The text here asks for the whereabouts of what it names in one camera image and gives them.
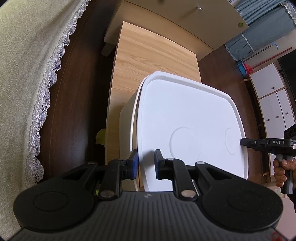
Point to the white plastic lid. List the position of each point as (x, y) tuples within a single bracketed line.
[(185, 111)]

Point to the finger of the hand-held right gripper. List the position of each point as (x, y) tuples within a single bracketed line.
[(252, 142)]

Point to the green sofa cover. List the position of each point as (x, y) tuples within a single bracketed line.
[(23, 69)]

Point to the blue lace-trimmed curtain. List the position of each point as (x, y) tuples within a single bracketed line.
[(261, 27)]

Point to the white plastic container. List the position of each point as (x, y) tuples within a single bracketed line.
[(128, 120)]

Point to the person's right hand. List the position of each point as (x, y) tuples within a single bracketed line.
[(278, 172)]

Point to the wooden stool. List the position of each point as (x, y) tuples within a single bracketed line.
[(148, 51)]

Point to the yellow plastic object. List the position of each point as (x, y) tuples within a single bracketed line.
[(101, 138)]

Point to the black television unit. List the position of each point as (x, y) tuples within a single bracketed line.
[(289, 74)]

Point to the white cabinet with wooden frame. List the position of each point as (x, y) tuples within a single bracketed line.
[(266, 78)]

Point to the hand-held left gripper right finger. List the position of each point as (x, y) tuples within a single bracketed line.
[(158, 164)]

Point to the beige cabinet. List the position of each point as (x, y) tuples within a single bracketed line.
[(185, 18)]

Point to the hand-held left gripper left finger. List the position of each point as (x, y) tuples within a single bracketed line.
[(133, 164)]

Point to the blue plastic dustpan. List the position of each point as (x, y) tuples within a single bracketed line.
[(241, 67)]

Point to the red plastic object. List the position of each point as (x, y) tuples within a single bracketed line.
[(248, 69)]

